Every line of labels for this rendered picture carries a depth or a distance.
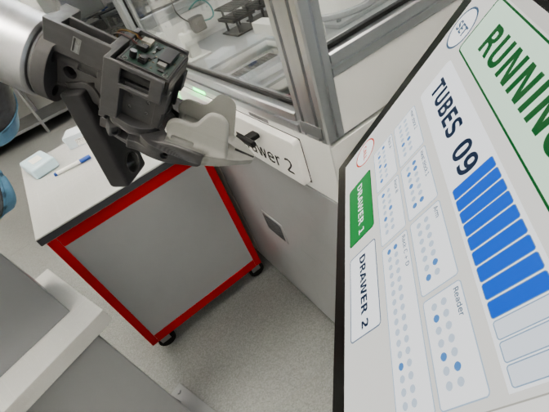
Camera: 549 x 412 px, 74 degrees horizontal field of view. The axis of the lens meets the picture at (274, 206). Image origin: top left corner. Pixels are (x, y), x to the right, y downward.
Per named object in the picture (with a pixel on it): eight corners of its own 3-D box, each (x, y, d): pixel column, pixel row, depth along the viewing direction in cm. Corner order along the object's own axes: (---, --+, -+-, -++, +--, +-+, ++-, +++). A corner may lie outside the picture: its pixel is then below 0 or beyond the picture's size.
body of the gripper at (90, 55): (170, 88, 31) (22, 22, 29) (153, 161, 37) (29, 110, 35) (197, 53, 36) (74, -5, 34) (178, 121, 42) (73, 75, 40)
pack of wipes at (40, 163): (60, 165, 138) (53, 155, 136) (37, 181, 134) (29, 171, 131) (47, 158, 148) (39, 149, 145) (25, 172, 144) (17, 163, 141)
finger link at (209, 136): (264, 143, 34) (168, 100, 33) (243, 185, 38) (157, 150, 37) (269, 125, 36) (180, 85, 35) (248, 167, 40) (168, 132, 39)
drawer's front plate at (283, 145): (305, 186, 78) (292, 144, 71) (238, 145, 98) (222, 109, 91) (311, 181, 78) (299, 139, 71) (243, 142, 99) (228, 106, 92)
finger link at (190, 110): (269, 125, 36) (180, 85, 35) (248, 167, 40) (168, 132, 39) (274, 109, 39) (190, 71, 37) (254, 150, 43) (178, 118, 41)
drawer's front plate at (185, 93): (234, 143, 100) (218, 108, 93) (191, 118, 121) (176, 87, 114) (238, 140, 101) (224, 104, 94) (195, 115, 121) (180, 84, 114)
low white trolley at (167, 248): (162, 360, 153) (34, 239, 105) (122, 277, 198) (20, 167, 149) (270, 274, 170) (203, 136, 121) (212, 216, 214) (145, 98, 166)
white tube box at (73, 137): (69, 150, 147) (61, 139, 144) (73, 141, 154) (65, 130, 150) (100, 138, 147) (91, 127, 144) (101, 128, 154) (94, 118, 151)
